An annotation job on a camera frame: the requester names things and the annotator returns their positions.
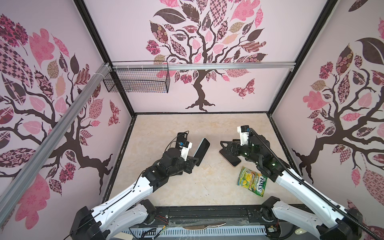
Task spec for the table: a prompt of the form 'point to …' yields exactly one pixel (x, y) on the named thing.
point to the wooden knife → (202, 226)
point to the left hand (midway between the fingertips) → (197, 162)
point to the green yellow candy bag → (255, 182)
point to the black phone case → (181, 137)
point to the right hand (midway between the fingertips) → (227, 140)
